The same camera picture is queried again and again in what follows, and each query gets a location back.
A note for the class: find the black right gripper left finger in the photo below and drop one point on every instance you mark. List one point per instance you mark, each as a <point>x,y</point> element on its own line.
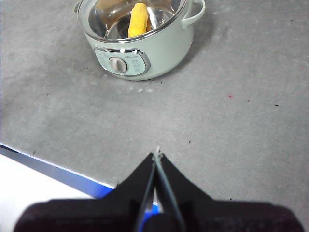
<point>96,215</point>

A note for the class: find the yellow corn cob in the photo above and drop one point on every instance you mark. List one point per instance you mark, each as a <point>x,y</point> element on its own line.
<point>138,21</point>

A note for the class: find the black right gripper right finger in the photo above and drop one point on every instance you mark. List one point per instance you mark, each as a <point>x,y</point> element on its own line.
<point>229,217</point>

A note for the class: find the pale green electric cooking pot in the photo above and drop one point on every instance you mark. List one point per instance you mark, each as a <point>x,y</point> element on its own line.
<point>166,50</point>

